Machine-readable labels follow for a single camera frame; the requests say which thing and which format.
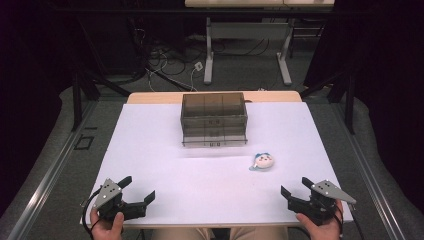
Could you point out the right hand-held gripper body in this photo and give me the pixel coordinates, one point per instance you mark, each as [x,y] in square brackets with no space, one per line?
[321,200]

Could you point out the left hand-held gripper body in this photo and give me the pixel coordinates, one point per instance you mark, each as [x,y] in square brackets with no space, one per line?
[107,194]

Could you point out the person's right hand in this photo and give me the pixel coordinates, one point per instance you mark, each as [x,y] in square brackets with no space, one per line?
[320,230]

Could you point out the person's left hand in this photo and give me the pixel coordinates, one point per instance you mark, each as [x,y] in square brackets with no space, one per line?
[107,229]

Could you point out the white and blue plush toy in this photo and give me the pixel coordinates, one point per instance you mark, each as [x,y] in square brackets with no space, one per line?
[263,161]

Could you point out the person's left leg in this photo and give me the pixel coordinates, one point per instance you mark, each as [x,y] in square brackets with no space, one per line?
[181,234]

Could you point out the person's leg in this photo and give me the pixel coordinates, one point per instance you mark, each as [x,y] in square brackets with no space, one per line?
[181,234]
[259,234]

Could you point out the person's right leg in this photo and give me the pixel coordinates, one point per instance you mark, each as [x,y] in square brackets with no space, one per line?
[259,234]

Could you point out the white table mat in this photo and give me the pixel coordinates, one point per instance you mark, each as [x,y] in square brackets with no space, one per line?
[206,180]

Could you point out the black metal stand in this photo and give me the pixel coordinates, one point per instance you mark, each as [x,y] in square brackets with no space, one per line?
[77,100]
[349,100]

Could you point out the transparent grey drawer organizer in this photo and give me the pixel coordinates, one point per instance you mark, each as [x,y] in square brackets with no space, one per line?
[214,120]

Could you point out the dark curtain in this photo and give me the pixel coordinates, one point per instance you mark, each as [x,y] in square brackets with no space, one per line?
[31,83]
[390,83]

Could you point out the white power plug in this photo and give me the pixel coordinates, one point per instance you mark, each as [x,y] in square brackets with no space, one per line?
[198,66]

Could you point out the aluminium floor rail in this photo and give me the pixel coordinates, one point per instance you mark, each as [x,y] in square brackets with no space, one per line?
[370,176]
[50,180]

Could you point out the white desk frame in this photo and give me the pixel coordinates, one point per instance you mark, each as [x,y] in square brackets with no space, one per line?
[247,31]

